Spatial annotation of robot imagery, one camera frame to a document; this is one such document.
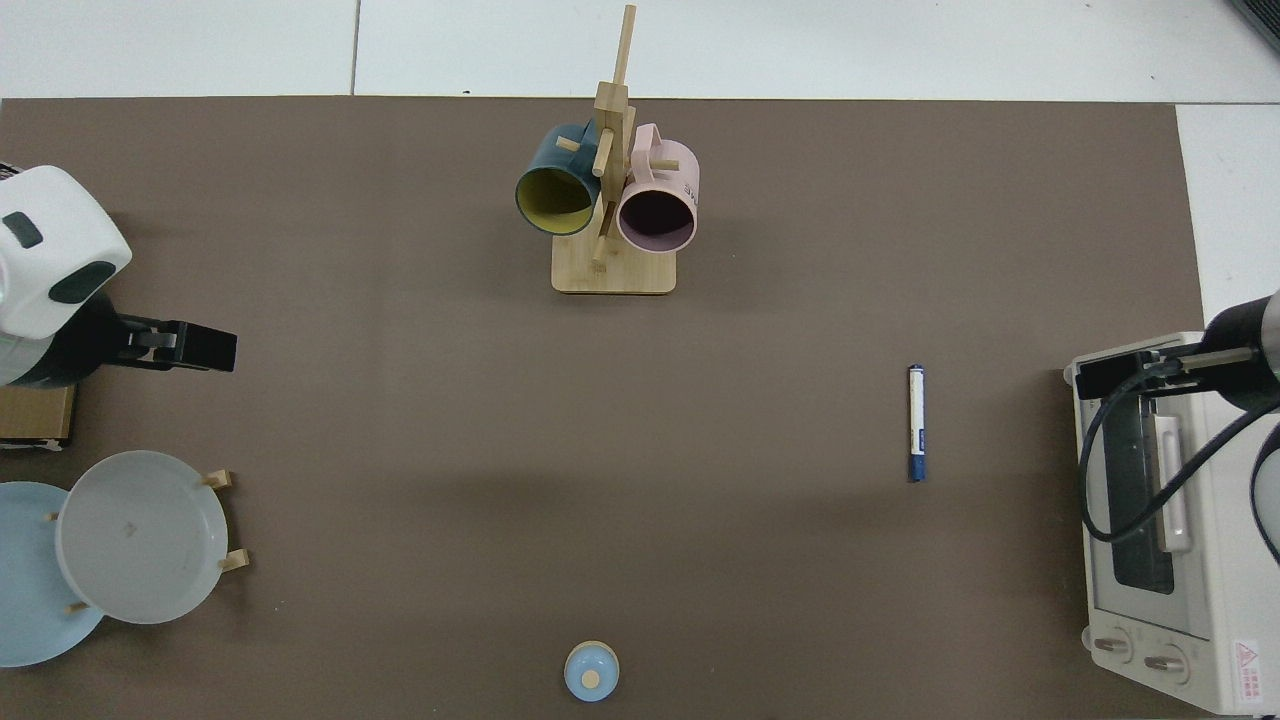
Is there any blue and white marker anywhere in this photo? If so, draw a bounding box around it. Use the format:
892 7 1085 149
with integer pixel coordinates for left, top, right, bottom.
907 364 926 484

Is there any wooden plate rack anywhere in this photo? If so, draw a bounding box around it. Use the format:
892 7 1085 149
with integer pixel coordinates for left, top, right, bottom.
40 468 251 613

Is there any grey plate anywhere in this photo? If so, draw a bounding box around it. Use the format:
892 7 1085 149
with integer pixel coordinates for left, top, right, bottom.
55 450 229 626

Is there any pale toaster oven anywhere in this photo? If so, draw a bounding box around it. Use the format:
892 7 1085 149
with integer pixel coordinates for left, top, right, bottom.
1063 332 1280 716

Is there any light blue plate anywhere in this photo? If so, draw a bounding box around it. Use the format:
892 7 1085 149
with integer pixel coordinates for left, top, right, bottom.
0 482 106 668

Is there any dark grey panel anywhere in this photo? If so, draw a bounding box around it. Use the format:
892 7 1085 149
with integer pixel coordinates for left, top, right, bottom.
1228 0 1280 53

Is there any dark teal cup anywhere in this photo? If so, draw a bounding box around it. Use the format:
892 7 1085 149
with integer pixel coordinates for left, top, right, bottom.
515 121 603 237

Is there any wooden cup stand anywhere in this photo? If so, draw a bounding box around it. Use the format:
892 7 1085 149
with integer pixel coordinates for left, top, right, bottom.
551 4 678 295

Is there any brown table cloth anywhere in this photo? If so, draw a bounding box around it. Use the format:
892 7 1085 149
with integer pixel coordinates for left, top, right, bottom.
0 96 1206 720

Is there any small blue round thing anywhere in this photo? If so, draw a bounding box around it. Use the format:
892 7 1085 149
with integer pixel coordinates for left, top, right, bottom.
563 641 621 703

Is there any pink cup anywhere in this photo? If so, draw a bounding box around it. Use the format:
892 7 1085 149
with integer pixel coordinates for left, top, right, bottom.
616 123 700 254

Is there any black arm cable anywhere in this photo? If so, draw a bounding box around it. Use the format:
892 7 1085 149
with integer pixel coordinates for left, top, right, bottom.
1078 350 1280 561

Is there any wire basket with wooden floor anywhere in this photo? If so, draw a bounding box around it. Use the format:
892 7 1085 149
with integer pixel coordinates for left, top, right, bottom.
0 385 77 451

